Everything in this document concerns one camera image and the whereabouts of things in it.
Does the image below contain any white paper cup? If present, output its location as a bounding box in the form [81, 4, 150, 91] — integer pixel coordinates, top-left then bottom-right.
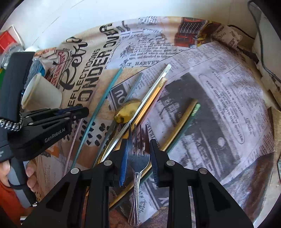
[21, 73, 62, 111]

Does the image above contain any person's left hand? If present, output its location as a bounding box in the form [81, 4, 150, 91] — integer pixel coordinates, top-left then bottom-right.
[0, 160, 40, 193]

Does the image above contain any pink thin chopstick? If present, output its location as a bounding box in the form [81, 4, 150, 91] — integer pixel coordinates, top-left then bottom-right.
[63, 118, 84, 176]

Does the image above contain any teal chopstick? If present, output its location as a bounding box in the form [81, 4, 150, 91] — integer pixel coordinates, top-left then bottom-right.
[70, 68, 122, 169]

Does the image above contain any gold spoon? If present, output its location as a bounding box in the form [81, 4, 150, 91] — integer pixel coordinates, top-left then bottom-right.
[114, 99, 141, 123]

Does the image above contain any gold chopstick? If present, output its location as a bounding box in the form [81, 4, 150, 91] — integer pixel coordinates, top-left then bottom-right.
[98, 77, 167, 164]

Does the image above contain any silver chopstick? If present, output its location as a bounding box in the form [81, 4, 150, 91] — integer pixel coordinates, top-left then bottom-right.
[99, 64, 171, 163]

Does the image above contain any red and white box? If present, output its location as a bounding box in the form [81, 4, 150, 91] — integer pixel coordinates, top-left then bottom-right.
[1, 25, 25, 54]

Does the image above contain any newspaper print tablecloth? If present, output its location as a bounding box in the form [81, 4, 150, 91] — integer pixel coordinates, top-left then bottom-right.
[36, 16, 274, 221]

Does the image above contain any white cloth bag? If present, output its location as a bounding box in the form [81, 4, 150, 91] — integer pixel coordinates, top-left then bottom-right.
[247, 1, 280, 103]

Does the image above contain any green handled utensil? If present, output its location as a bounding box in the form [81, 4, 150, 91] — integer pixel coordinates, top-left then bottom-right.
[140, 103, 201, 184]

